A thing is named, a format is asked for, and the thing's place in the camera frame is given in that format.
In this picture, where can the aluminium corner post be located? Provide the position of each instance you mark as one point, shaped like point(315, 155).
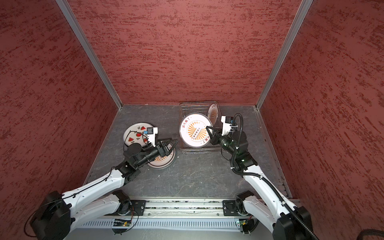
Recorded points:
point(78, 31)
point(290, 37)

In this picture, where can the white watermelon pattern plate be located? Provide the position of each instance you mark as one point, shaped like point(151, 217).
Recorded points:
point(134, 134)

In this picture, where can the right aluminium corner post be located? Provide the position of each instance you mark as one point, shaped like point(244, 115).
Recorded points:
point(290, 37)

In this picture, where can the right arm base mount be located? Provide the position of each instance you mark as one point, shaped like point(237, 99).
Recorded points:
point(230, 208)

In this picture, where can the brown patterned plate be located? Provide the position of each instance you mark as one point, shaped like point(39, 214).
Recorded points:
point(163, 162)

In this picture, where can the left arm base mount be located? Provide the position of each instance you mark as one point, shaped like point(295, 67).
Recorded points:
point(135, 207)

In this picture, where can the left aluminium corner post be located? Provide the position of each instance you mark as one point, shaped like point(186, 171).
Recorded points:
point(78, 31)

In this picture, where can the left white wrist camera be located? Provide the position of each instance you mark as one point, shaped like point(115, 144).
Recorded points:
point(151, 133)

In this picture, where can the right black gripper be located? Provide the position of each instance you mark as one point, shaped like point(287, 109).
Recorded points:
point(217, 135)

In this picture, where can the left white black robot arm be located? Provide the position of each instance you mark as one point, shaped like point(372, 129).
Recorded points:
point(61, 213)

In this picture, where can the wire dish rack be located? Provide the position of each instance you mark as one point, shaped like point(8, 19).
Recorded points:
point(196, 107)

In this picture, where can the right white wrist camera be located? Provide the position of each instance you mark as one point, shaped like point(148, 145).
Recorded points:
point(227, 125)

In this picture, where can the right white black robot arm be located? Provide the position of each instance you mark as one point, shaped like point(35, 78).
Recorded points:
point(271, 208)

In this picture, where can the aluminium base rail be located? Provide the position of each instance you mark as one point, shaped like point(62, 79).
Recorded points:
point(167, 208)

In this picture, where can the white perforated cable duct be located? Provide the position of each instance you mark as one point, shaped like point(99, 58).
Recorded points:
point(167, 224)

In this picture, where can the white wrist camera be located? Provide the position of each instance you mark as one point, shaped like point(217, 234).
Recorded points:
point(151, 133)
point(227, 125)

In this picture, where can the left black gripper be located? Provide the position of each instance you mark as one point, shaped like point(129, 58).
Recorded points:
point(165, 151)

